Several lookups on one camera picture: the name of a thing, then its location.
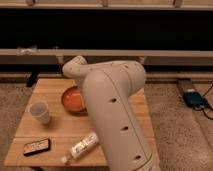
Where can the orange ceramic bowl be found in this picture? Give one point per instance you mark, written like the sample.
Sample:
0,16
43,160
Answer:
72,100

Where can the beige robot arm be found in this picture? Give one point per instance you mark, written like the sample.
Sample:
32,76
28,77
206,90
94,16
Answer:
106,88

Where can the clear plastic bottle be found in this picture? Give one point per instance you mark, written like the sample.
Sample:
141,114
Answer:
80,148

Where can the translucent plastic cup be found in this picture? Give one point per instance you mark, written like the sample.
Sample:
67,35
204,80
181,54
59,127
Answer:
40,111

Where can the blue power adapter box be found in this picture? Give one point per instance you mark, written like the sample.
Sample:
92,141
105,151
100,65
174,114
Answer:
192,98

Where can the wooden bench rail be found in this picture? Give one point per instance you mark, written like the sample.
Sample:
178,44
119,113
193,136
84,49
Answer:
147,57

